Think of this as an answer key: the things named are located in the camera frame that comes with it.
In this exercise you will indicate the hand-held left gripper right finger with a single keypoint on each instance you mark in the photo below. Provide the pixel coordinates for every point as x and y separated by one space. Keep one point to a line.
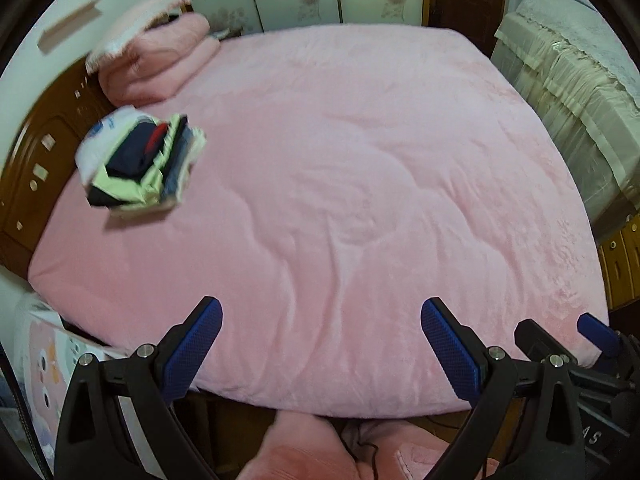
450 350

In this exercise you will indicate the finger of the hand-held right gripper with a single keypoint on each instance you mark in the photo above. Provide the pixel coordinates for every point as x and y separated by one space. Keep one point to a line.
542 339
600 332

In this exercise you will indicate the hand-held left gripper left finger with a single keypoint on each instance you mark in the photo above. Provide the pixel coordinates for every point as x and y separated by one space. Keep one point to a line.
195 350

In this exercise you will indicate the red and navy polo shirt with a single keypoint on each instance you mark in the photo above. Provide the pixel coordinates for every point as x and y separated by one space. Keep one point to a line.
130 152

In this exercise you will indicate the stack of folded clothes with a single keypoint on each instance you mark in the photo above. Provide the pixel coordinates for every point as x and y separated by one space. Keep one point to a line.
150 185

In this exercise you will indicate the wooden cabinet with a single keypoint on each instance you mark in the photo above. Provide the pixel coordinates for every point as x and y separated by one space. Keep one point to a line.
622 265

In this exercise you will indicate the pink fleece cloth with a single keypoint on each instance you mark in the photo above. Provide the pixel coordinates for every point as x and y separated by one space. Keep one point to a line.
300 450

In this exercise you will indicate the cartoon print box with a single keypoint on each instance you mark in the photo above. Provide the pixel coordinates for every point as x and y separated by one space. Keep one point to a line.
45 360

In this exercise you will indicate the pink fleece bed blanket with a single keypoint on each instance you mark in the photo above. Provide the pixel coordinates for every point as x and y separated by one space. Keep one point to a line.
350 185

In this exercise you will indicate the wooden headboard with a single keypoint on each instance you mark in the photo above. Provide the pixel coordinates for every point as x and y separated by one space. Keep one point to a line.
40 160

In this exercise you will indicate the folded pink quilt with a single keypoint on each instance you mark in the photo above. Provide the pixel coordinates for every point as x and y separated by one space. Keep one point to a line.
150 65

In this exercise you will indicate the pink pillow with lace trim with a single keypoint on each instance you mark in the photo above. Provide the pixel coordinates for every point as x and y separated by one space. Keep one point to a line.
130 20

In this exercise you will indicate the wooden door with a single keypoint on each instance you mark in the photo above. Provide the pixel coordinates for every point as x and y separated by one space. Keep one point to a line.
465 0

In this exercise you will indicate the wall shelf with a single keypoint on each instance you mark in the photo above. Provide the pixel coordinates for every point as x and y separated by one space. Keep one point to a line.
65 27

